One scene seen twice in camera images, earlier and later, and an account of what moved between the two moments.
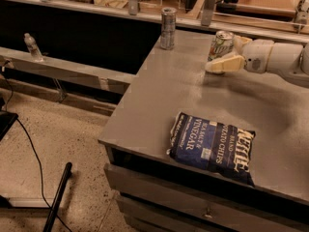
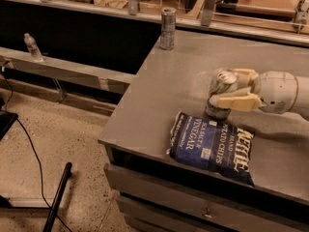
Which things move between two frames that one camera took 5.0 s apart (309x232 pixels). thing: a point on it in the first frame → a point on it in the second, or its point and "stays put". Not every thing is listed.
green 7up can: (221, 45) → (225, 81)
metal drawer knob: (209, 215) stays put
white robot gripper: (258, 55) → (277, 91)
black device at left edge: (7, 119) stays put
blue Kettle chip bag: (221, 148) stays put
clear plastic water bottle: (34, 50) stays put
